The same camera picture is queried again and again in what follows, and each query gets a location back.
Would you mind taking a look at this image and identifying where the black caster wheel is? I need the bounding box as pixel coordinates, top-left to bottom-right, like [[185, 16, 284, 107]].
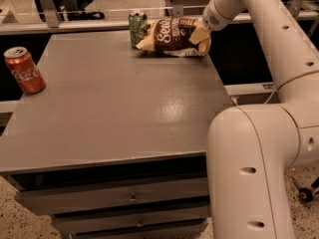
[[291, 177, 319, 202]]

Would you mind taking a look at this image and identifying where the brown Sensible chip bag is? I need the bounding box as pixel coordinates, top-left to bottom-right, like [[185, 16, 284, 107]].
[[137, 17, 207, 57]]

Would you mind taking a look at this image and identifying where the metal railing frame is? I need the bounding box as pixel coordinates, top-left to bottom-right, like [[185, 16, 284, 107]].
[[0, 0, 319, 36]]

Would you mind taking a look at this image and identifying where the green soda can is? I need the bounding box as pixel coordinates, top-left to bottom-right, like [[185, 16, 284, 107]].
[[129, 11, 148, 48]]

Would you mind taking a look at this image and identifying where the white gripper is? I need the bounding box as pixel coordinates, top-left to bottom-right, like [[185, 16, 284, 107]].
[[188, 1, 230, 56]]

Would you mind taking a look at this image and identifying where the white cable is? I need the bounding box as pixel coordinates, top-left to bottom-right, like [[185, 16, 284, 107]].
[[230, 83, 280, 108]]

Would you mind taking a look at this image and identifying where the red Coca-Cola can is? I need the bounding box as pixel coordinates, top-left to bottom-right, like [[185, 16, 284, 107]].
[[4, 47, 46, 95]]

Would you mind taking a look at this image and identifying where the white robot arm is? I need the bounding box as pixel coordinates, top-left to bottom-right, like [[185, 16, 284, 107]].
[[202, 0, 319, 239]]

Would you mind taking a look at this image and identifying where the grey drawer cabinet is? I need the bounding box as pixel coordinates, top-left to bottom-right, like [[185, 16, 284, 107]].
[[0, 31, 230, 239]]

